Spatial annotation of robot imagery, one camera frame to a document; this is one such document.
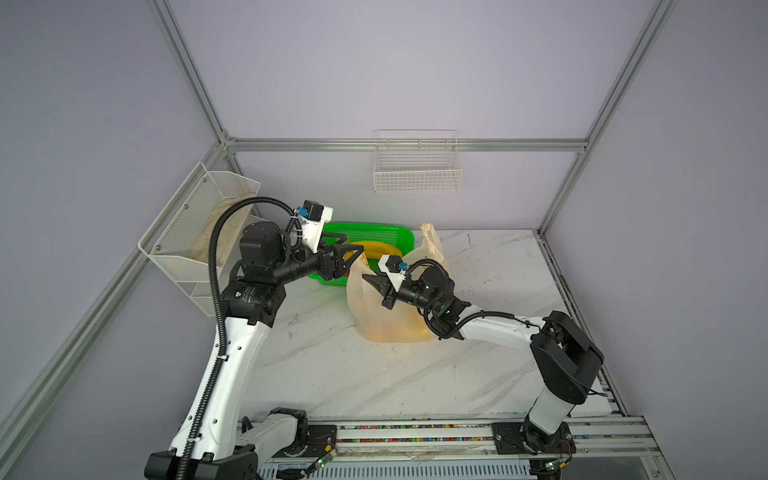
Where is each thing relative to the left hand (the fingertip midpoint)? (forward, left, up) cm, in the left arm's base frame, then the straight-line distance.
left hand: (352, 244), depth 63 cm
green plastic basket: (+35, -12, -33) cm, 49 cm away
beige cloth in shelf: (+7, +41, -10) cm, 42 cm away
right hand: (+2, -1, -13) cm, 13 cm away
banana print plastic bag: (-3, -3, -27) cm, 27 cm away
